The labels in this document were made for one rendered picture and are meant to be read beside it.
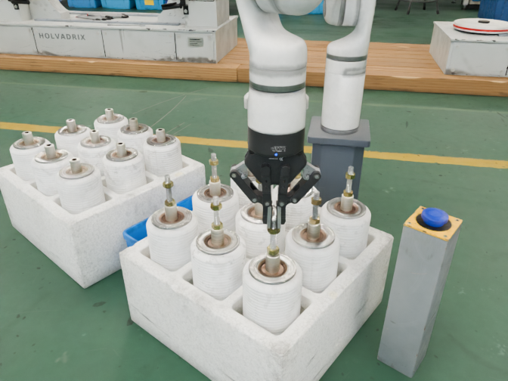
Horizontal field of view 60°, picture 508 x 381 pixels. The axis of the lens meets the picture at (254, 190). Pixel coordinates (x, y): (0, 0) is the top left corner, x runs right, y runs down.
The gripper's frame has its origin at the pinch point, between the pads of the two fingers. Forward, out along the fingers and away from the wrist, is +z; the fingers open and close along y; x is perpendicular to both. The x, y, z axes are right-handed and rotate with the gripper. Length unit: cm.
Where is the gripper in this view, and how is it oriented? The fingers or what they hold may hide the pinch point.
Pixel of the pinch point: (274, 215)
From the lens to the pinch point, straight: 65.0
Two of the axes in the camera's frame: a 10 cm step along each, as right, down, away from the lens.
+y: 10.0, 0.2, -0.3
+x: 0.3, -4.9, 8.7
